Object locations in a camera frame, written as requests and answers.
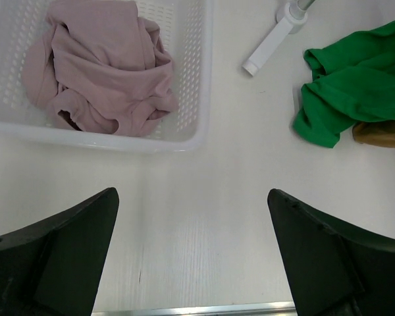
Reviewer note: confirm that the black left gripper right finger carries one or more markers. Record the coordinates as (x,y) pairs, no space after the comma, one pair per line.
(332,267)

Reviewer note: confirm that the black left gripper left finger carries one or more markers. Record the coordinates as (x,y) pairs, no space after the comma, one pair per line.
(54,266)

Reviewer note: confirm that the brown tank top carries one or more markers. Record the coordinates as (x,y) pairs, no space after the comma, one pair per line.
(380,134)

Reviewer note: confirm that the mauve tank top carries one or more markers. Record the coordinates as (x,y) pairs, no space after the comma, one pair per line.
(100,68)

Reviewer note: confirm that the green tank top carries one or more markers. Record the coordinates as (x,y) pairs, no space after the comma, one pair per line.
(353,81)

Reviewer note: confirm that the silver clothes rack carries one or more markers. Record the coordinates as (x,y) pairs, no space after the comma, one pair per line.
(290,19)

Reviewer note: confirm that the white perforated plastic basket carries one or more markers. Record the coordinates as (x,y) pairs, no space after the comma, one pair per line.
(186,32)

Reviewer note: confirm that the aluminium rail at table edge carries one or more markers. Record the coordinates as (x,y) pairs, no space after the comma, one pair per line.
(273,308)

